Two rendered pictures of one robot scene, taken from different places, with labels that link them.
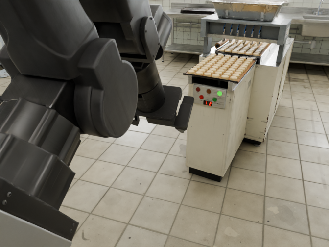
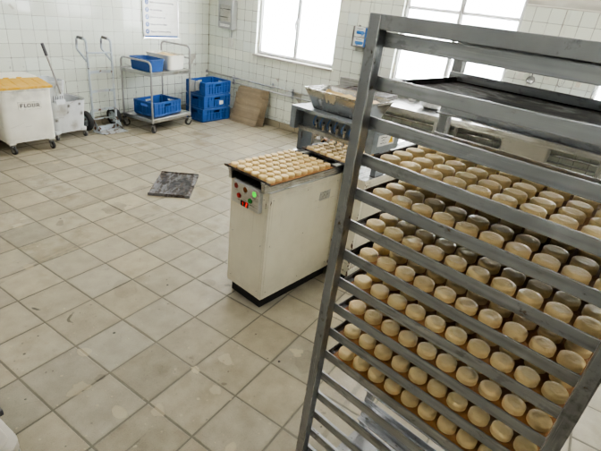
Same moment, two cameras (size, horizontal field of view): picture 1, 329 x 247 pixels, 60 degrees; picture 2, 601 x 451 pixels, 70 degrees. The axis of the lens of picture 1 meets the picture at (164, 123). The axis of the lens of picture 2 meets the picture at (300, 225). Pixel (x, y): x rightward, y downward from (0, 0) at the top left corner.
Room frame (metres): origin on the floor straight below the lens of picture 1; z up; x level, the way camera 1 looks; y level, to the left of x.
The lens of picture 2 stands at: (-0.37, -1.12, 1.82)
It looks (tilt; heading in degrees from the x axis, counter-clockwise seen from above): 27 degrees down; 11
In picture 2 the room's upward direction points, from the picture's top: 7 degrees clockwise
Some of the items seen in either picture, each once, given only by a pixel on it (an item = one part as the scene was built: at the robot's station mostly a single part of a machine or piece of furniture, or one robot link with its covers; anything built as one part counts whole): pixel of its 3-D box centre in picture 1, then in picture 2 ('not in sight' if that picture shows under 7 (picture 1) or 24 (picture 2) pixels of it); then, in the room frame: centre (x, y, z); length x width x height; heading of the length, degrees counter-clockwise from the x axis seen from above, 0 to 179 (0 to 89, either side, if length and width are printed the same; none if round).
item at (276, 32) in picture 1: (243, 38); (341, 138); (2.65, -0.72, 1.01); 0.72 x 0.33 x 0.34; 62
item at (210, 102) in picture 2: not in sight; (208, 98); (6.17, 1.97, 0.30); 0.60 x 0.40 x 0.20; 161
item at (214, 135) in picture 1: (220, 115); (283, 226); (2.20, -0.49, 0.45); 0.70 x 0.34 x 0.90; 152
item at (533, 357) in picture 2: not in sight; (444, 305); (0.53, -1.31, 1.23); 0.64 x 0.03 x 0.03; 61
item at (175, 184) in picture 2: not in sight; (174, 183); (3.41, 1.03, 0.02); 0.60 x 0.40 x 0.03; 18
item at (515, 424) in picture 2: not in sight; (425, 361); (0.53, -1.31, 1.05); 0.64 x 0.03 x 0.03; 61
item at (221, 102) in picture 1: (209, 96); (247, 195); (1.88, -0.32, 0.77); 0.24 x 0.04 x 0.14; 62
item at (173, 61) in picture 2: not in sight; (165, 60); (5.46, 2.31, 0.90); 0.44 x 0.36 x 0.20; 80
